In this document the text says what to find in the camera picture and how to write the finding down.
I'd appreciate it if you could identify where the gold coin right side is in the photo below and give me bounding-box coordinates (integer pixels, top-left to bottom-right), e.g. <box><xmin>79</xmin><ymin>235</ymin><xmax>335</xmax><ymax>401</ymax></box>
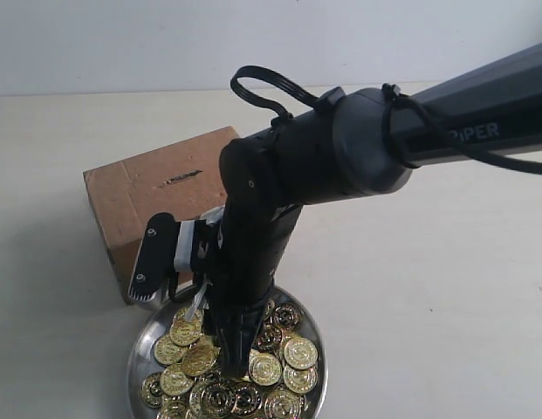
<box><xmin>284</xmin><ymin>337</ymin><xmax>319</xmax><ymax>370</ymax></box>

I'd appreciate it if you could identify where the gold coin left side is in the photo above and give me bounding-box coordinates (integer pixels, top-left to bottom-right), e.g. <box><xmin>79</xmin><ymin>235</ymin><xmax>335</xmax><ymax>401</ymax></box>
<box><xmin>154</xmin><ymin>334</ymin><xmax>188</xmax><ymax>366</ymax></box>

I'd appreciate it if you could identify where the brown cardboard box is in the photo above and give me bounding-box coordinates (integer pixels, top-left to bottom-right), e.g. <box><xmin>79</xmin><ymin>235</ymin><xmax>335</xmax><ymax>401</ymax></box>
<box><xmin>83</xmin><ymin>127</ymin><xmax>238</xmax><ymax>305</ymax></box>

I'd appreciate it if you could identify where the gold coin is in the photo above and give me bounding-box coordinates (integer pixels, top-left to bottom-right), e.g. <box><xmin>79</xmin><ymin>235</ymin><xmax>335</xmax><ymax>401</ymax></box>
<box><xmin>154</xmin><ymin>334</ymin><xmax>188</xmax><ymax>366</ymax></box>
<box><xmin>201</xmin><ymin>381</ymin><xmax>235</xmax><ymax>418</ymax></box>
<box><xmin>284</xmin><ymin>337</ymin><xmax>319</xmax><ymax>370</ymax></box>
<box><xmin>283</xmin><ymin>365</ymin><xmax>319</xmax><ymax>395</ymax></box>
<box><xmin>248</xmin><ymin>351</ymin><xmax>282</xmax><ymax>387</ymax></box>
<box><xmin>140</xmin><ymin>372</ymin><xmax>164</xmax><ymax>409</ymax></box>

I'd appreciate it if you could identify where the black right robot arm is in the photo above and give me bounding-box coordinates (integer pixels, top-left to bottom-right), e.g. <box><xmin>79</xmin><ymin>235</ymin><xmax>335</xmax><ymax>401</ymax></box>
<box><xmin>208</xmin><ymin>43</ymin><xmax>542</xmax><ymax>378</ymax></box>

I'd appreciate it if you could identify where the gold coin far right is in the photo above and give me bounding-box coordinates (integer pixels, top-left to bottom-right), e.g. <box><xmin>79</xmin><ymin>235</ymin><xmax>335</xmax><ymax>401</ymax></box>
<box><xmin>283</xmin><ymin>365</ymin><xmax>319</xmax><ymax>395</ymax></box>

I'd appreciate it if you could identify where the gold coin middle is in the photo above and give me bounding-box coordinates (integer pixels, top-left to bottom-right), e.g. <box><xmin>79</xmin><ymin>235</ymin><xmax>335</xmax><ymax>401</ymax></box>
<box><xmin>248</xmin><ymin>351</ymin><xmax>282</xmax><ymax>387</ymax></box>

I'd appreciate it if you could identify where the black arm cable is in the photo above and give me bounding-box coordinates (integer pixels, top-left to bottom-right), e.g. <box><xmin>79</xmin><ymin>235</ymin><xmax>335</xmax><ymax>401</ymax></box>
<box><xmin>230</xmin><ymin>65</ymin><xmax>542</xmax><ymax>175</ymax></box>

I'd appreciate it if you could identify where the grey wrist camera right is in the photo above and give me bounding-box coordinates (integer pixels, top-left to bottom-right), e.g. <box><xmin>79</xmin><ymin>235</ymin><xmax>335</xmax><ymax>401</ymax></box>
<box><xmin>127</xmin><ymin>212</ymin><xmax>180</xmax><ymax>311</ymax></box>

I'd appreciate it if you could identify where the gold coin front centre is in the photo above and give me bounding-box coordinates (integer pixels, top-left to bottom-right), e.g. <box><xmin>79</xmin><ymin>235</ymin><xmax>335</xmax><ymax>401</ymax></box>
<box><xmin>201</xmin><ymin>381</ymin><xmax>235</xmax><ymax>418</ymax></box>

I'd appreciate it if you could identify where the gold coin front left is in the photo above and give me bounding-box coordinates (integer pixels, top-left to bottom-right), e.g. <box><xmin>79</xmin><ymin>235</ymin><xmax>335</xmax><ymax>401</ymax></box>
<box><xmin>140</xmin><ymin>372</ymin><xmax>164</xmax><ymax>409</ymax></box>

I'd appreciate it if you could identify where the round steel plate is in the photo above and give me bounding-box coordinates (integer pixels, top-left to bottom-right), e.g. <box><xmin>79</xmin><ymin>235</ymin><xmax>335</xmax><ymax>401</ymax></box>
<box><xmin>127</xmin><ymin>288</ymin><xmax>328</xmax><ymax>418</ymax></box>

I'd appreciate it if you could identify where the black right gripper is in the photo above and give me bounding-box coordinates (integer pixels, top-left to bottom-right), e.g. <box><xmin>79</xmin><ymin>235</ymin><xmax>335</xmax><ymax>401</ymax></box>
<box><xmin>202</xmin><ymin>204</ymin><xmax>301</xmax><ymax>378</ymax></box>

